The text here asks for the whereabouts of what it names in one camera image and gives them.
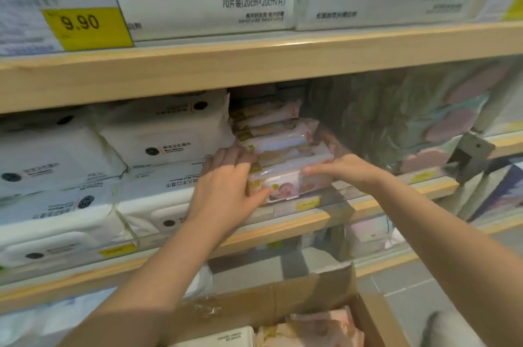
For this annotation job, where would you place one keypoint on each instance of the person's left hand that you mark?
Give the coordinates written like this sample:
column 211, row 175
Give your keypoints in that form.
column 222, row 191

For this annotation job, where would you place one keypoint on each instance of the person's right hand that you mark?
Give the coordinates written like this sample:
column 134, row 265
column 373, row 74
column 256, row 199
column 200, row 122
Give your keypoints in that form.
column 355, row 171

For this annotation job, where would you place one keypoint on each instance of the white wet wipes packet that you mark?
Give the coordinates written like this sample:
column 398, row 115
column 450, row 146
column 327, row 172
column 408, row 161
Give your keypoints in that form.
column 163, row 204
column 220, row 338
column 53, row 228
column 167, row 130
column 53, row 155

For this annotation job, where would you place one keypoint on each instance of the green pink tissue bundle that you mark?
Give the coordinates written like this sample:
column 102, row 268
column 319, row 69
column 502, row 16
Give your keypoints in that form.
column 400, row 114

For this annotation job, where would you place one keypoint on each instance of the brown cardboard box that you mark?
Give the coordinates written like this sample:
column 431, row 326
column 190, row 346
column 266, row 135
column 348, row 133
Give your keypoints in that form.
column 265, row 302

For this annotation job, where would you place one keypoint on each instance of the wooden store shelving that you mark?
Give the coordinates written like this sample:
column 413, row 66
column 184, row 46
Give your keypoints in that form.
column 245, row 61

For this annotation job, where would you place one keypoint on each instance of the person's left forearm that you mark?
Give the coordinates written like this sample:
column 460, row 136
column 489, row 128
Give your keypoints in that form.
column 143, row 297

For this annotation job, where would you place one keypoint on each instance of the person's right forearm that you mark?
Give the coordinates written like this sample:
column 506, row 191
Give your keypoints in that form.
column 457, row 253

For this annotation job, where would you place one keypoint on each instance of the neighbouring wooden shelf unit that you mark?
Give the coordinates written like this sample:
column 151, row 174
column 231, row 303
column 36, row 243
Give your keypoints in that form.
column 506, row 140

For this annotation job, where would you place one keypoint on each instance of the yellow price tag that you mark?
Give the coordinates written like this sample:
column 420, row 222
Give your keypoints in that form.
column 118, row 250
column 65, row 24
column 515, row 6
column 308, row 203
column 421, row 176

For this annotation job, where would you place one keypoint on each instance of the white pack with blue print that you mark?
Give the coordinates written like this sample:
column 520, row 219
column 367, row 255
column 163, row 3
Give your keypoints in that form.
column 198, row 281

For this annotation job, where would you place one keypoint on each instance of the white shoe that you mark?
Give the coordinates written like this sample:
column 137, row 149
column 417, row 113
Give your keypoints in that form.
column 449, row 328

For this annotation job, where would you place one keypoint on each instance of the clear pack with red print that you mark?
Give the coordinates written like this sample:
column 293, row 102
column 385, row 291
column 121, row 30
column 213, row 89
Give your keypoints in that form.
column 41, row 318

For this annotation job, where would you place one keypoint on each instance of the grey metal shelf bracket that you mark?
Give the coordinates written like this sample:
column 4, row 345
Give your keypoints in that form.
column 470, row 157

